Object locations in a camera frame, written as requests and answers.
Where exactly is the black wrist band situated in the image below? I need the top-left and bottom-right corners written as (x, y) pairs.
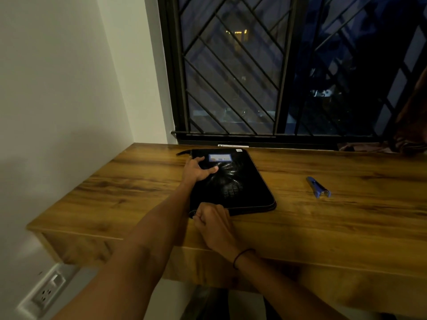
top-left (232, 248), bottom-right (256, 270)

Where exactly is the black window frame with grille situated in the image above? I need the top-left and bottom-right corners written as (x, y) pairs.
top-left (157, 0), bottom-right (427, 151)

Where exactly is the person's right forearm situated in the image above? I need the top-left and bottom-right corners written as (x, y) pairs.
top-left (234, 250), bottom-right (349, 320)

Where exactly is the person's left forearm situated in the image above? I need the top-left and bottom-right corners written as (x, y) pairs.
top-left (50, 178), bottom-right (197, 320)

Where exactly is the brown cloth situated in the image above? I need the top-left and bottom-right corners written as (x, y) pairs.
top-left (337, 65), bottom-right (427, 156)

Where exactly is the wooden desk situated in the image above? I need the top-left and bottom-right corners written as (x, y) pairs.
top-left (26, 142), bottom-right (427, 318)

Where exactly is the white wall socket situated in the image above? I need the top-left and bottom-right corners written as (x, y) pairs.
top-left (15, 263), bottom-right (79, 318)

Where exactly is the person's left hand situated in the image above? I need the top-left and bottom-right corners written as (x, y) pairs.
top-left (181, 156), bottom-right (219, 186)

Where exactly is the person's right hand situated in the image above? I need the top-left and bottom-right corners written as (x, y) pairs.
top-left (192, 202), bottom-right (251, 263)

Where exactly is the blue pen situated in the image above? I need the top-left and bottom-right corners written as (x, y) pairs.
top-left (306, 176), bottom-right (331, 198)

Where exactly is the black zippered laptop sleeve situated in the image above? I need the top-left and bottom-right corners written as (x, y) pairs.
top-left (176, 148), bottom-right (277, 218)

